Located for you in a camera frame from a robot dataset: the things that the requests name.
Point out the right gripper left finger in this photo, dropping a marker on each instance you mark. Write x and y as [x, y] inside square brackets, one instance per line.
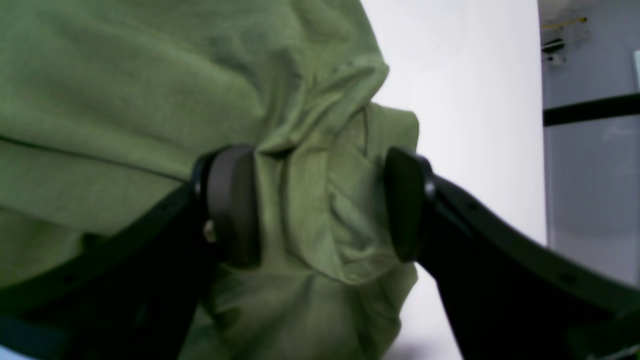
[134, 297]

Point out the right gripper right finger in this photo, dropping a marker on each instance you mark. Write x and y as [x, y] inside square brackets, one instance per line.
[505, 296]

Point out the olive green T-shirt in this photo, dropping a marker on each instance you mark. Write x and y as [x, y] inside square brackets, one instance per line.
[107, 104]

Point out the black bar under table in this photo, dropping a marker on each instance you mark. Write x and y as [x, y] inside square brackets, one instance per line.
[599, 109]

